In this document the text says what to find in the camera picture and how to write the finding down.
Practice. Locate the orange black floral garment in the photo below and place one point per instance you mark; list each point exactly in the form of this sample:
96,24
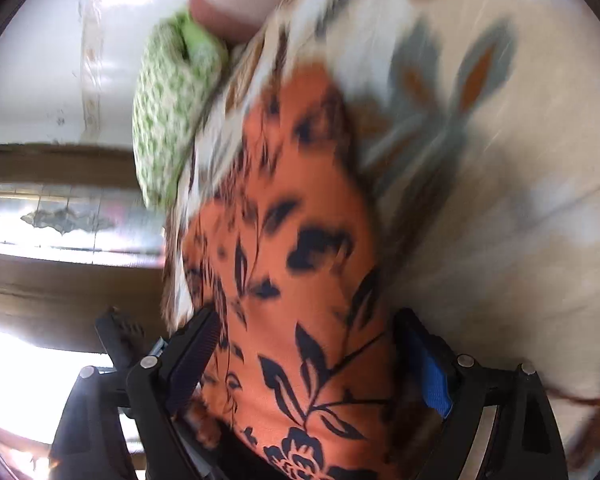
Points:
302,374

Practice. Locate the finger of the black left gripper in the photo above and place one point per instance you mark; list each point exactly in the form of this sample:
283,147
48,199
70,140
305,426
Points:
127,343

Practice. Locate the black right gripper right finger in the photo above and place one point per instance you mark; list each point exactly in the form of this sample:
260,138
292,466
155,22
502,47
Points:
524,440

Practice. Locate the beige leaf print blanket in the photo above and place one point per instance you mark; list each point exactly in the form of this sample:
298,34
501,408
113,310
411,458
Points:
477,132

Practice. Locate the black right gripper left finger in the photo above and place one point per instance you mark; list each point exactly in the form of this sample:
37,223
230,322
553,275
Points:
89,441

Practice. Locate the green white checkered pillow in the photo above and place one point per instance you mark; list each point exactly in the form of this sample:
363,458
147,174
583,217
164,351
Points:
180,68

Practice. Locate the brown wooden window frame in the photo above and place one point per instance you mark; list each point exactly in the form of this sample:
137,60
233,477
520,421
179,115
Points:
75,241

